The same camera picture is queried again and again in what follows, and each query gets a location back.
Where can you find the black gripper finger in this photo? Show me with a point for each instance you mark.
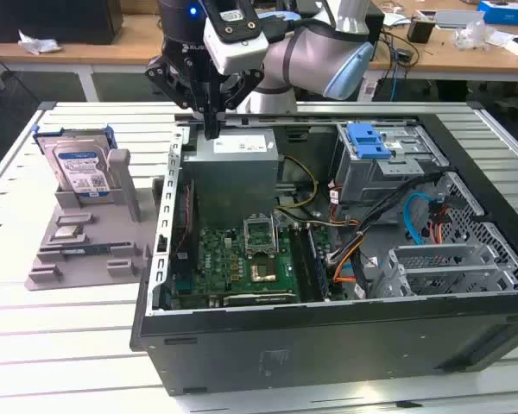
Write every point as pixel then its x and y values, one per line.
pixel 246 86
pixel 168 77

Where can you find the hard disk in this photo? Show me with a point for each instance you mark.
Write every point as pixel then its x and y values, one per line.
pixel 77 168

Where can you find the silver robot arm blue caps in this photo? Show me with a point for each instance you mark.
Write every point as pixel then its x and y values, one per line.
pixel 302 56

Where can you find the wooden desk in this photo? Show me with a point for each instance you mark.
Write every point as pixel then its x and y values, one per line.
pixel 134 47

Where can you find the grey power supply unit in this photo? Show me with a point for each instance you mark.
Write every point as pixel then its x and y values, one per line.
pixel 229 185

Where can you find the blue plastic drive latch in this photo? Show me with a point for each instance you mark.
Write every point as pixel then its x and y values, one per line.
pixel 367 142

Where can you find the large black box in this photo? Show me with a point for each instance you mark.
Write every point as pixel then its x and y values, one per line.
pixel 47 21

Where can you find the crumpled white paper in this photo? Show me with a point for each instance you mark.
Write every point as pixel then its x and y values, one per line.
pixel 36 43

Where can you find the CPU socket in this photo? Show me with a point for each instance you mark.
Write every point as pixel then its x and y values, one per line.
pixel 260 237

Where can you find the grey metal drive cage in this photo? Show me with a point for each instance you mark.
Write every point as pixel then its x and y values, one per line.
pixel 371 181

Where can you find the green motherboard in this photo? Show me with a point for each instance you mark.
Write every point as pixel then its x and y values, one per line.
pixel 216 259

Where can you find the silver CPU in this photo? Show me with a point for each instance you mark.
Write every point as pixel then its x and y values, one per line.
pixel 68 231

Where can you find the black RAM slot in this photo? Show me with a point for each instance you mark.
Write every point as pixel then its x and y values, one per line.
pixel 301 263

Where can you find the gold chipset heat sink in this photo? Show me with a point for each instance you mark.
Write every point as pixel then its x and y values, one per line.
pixel 263 273

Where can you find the installed RAM stick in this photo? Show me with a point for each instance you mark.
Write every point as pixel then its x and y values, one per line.
pixel 318 263

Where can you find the blue RAM stick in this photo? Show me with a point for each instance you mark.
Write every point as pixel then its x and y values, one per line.
pixel 84 249

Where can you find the grey parts rack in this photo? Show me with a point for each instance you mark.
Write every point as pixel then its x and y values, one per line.
pixel 90 263

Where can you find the black graphics card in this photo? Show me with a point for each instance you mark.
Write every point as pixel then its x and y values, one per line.
pixel 259 298

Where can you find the flat grey box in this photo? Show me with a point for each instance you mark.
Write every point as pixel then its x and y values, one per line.
pixel 457 19

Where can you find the crumpled clear plastic bag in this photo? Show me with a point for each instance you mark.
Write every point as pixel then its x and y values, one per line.
pixel 472 34

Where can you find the blue cardboard box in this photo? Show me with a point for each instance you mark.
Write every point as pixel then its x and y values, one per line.
pixel 507 15

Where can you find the black open PC case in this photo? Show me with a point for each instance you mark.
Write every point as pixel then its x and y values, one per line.
pixel 328 345

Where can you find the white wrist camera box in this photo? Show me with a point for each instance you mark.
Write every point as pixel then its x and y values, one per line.
pixel 241 52

